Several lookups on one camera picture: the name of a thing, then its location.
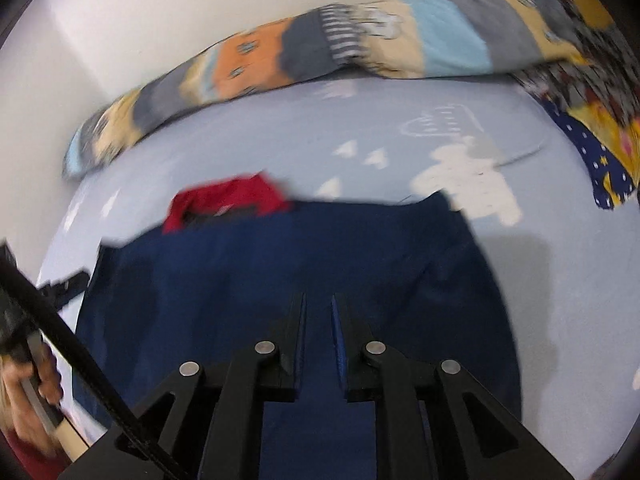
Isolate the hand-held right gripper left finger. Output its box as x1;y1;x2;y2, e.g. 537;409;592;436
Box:
57;292;307;480

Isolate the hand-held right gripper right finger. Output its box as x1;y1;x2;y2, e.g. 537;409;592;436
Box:
331;292;576;480

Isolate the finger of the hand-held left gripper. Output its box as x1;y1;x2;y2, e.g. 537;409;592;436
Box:
37;270;93;308

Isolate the navy work jacket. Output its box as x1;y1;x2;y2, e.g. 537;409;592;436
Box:
72;172;523;480

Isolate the person's left hand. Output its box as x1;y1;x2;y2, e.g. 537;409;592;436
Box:
0;345;63;457

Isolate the light blue cloud bedsheet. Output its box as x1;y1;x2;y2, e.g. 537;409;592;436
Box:
35;67;640;480

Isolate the navy star print cloth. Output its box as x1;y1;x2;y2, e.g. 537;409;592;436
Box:
542;95;640;211

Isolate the patchwork quilt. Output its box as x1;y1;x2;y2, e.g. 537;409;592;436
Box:
62;0;591;181

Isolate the dark patterned cloth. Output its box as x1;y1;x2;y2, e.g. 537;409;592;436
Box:
515;0;640;126

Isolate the black strap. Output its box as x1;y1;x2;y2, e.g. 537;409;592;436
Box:
0;262;190;480

